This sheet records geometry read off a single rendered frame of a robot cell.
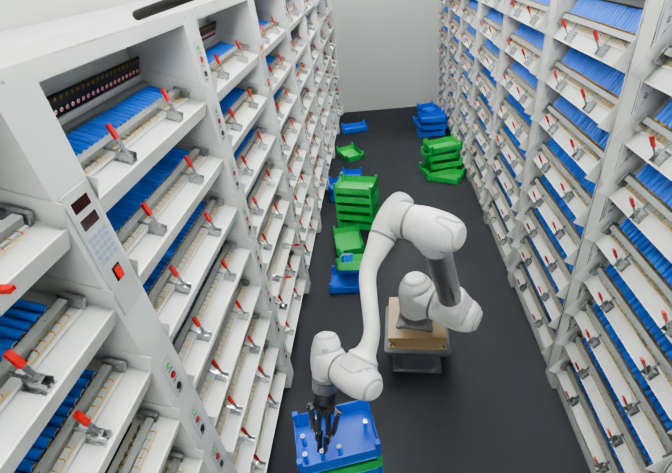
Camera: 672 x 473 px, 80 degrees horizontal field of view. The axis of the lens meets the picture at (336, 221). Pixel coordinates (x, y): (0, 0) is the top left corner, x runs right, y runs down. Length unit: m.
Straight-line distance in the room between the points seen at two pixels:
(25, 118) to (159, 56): 0.67
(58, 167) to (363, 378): 0.94
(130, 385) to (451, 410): 1.53
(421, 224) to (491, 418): 1.11
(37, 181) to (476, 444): 1.88
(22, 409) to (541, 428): 1.93
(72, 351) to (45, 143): 0.36
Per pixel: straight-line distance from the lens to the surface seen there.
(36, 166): 0.81
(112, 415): 1.02
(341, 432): 1.75
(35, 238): 0.83
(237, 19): 2.04
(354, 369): 1.31
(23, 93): 0.82
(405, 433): 2.11
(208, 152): 1.45
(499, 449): 2.12
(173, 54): 1.39
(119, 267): 0.93
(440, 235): 1.36
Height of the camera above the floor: 1.85
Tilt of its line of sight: 33 degrees down
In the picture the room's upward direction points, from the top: 8 degrees counter-clockwise
